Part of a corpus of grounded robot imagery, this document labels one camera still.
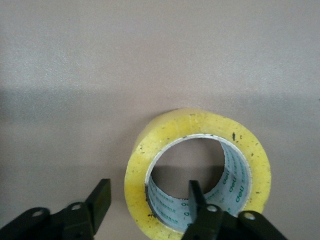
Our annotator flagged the brown table cover mat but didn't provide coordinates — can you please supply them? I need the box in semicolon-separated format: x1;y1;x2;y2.
0;0;320;240

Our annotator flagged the yellow packing tape roll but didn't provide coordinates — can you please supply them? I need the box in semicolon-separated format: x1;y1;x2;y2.
124;107;272;240

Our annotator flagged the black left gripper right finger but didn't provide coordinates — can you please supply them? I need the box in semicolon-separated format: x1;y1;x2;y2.
181;179;288;240

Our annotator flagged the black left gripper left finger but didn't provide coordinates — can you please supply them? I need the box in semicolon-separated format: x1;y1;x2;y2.
0;178;112;240

